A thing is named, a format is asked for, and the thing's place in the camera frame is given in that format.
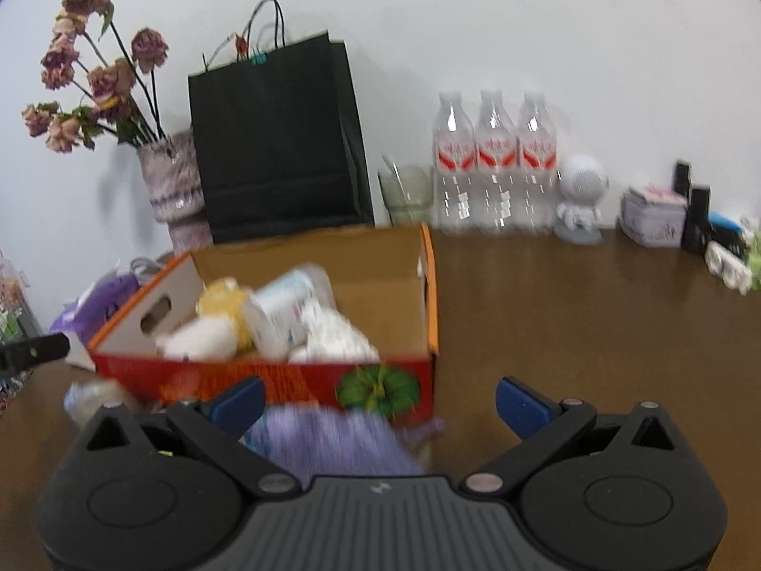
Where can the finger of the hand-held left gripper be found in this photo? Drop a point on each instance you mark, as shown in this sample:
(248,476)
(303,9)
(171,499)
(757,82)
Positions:
(33,352)

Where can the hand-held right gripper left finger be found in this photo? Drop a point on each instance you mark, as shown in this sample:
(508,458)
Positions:
(238,407)

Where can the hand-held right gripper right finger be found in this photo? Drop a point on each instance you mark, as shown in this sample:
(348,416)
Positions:
(523,409)

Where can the red orange cardboard box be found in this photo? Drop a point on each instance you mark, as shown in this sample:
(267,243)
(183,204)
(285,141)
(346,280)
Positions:
(279,378)

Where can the clear plastic bottle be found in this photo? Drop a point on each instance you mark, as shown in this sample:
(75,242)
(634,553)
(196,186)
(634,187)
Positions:
(92,398)

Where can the purple knitted cloth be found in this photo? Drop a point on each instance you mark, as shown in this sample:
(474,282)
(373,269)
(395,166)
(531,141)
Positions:
(339,446)

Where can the white plastic container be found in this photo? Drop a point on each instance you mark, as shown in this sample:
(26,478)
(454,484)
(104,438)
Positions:
(285,309)

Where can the colourful printed packet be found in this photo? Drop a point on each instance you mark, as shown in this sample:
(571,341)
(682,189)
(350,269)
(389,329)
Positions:
(12,321)

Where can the purple tissue pack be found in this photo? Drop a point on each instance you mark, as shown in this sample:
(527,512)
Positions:
(89,312)

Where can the white plush toy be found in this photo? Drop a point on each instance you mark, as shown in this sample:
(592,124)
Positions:
(199,339)

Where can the yellow sponge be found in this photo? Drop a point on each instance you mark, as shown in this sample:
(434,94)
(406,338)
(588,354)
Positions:
(223,306)

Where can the white crumpled cloth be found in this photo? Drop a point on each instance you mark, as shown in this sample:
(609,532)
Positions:
(333,336)

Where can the purple mottled vase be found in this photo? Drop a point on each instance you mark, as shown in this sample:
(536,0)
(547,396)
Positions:
(169,184)

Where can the grey tin box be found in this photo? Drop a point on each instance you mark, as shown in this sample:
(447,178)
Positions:
(653,217)

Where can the white robot figurine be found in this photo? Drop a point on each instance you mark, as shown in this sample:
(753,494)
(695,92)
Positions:
(581,184)

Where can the clear glass cup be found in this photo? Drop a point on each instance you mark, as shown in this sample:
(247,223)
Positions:
(410,197)

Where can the clear water bottle red label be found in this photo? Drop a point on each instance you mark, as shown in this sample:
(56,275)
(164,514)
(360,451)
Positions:
(455,154)
(497,154)
(538,154)

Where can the black paper bag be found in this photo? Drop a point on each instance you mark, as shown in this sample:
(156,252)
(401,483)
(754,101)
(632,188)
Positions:
(267,143)

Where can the blue small packet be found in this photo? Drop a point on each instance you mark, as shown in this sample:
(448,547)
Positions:
(725,223)

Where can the dried rose bouquet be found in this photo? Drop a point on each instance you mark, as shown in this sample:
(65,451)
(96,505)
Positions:
(108,80)

